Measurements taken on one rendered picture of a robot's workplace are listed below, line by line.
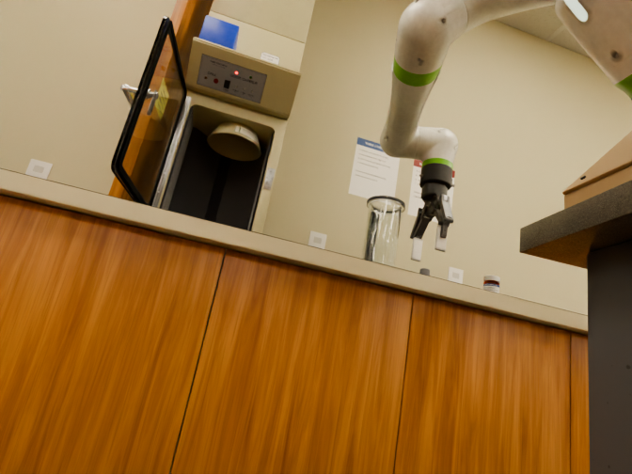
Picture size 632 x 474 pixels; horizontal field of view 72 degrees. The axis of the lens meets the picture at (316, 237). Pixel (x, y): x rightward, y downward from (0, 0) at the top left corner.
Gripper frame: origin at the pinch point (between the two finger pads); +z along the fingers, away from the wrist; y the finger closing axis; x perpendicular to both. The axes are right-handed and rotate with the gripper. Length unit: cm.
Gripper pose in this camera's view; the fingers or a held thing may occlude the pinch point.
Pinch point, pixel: (427, 252)
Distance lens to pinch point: 127.7
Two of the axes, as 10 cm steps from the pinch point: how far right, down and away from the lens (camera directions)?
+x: -9.4, -2.5, -2.1
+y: -2.7, 2.5, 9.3
